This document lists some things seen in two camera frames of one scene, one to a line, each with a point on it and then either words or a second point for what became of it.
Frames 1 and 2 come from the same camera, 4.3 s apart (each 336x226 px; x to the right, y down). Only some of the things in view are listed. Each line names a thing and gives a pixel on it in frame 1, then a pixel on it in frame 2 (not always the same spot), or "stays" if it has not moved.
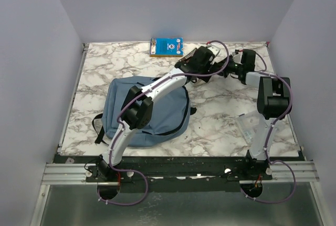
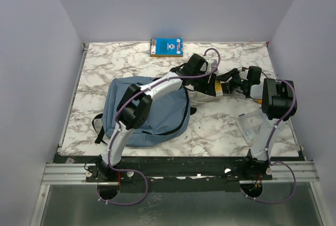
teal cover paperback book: [188, 57] → [204, 96]
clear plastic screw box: [248, 123] stays
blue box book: [166, 47] stays
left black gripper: [209, 68] → [209, 88]
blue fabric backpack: [170, 114] stays
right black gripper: [230, 60] → [227, 76]
